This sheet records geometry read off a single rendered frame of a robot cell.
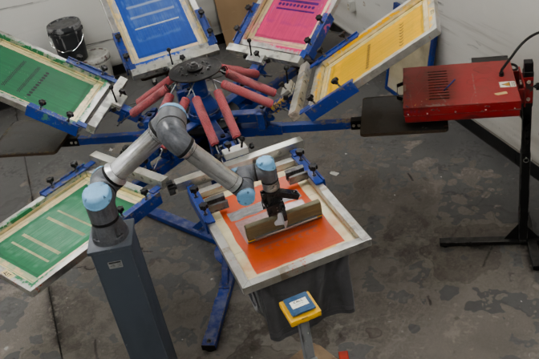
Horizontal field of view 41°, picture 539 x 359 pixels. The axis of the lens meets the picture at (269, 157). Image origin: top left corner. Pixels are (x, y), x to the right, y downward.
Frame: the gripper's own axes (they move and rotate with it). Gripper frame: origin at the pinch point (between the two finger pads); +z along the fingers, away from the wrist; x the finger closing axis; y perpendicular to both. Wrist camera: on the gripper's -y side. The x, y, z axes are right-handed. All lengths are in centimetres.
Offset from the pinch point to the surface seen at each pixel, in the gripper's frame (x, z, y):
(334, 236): 15.9, 5.3, -16.4
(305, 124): -85, 10, -47
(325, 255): 28.6, 1.1, -6.3
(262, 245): 4.0, 4.2, 13.1
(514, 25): -101, 7, -199
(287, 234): 2.9, 4.7, 0.7
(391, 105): -70, 9, -93
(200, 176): -53, -4, 23
